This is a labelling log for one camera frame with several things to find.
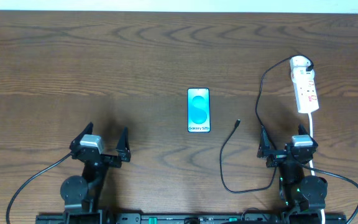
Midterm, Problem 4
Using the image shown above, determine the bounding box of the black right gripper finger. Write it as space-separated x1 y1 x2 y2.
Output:
257 126 270 158
298 124 318 146

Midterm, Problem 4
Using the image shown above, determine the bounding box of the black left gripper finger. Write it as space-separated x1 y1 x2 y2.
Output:
70 122 93 149
116 127 131 162

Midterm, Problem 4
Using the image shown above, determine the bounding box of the blue screen smartphone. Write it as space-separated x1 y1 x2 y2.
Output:
187 88 211 133

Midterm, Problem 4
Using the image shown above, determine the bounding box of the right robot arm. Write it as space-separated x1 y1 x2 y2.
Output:
257 125 328 223

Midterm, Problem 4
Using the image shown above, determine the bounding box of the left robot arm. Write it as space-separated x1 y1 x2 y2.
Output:
60 123 131 223

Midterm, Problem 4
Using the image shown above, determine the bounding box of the white power strip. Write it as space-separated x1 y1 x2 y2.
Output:
290 55 319 114

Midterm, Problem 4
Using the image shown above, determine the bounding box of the white power strip cord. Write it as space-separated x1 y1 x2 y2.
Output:
307 112 326 224

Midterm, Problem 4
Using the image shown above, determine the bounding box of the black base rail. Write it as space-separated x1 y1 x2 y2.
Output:
35 211 347 224

